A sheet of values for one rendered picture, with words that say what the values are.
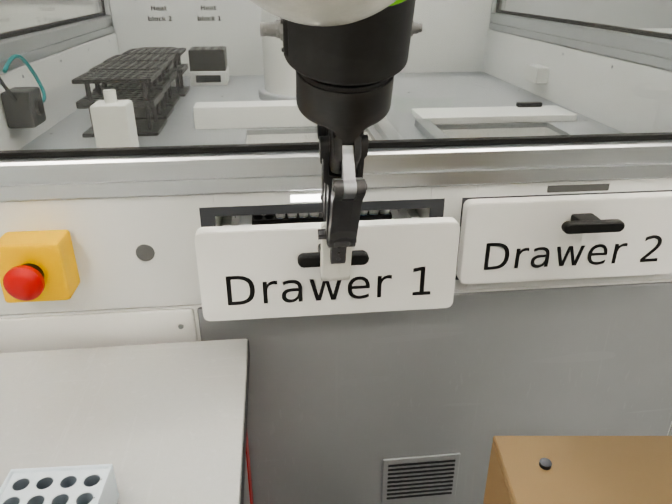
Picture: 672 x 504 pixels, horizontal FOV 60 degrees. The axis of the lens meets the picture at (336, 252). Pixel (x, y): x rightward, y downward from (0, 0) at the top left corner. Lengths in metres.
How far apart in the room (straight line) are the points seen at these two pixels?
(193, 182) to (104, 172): 0.10
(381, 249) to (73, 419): 0.37
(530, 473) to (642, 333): 0.54
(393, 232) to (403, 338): 0.21
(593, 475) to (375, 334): 0.41
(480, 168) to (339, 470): 0.50
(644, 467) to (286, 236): 0.39
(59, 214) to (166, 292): 0.15
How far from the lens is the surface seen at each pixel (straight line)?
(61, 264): 0.71
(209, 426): 0.63
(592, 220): 0.75
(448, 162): 0.70
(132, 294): 0.76
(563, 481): 0.44
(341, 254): 0.56
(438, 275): 0.68
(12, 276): 0.70
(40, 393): 0.73
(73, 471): 0.57
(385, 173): 0.69
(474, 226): 0.72
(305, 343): 0.78
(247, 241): 0.63
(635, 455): 0.47
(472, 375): 0.87
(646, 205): 0.82
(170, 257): 0.73
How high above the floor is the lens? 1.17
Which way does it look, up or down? 25 degrees down
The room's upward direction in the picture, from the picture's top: straight up
